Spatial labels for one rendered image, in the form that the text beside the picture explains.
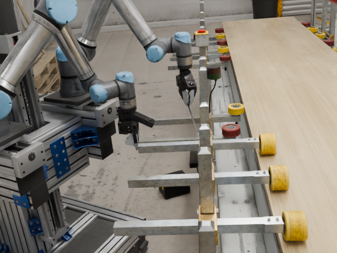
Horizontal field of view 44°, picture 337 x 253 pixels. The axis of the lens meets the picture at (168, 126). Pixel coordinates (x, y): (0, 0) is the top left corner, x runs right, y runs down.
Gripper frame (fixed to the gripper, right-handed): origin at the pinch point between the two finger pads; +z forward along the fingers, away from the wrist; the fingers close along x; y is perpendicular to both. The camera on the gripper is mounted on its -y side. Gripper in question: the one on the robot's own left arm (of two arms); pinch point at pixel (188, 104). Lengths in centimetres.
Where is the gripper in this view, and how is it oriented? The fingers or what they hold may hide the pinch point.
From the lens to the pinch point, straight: 208.0
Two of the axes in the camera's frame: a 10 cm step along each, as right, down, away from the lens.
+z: 0.9, 9.1, 4.0
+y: -2.7, -3.6, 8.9
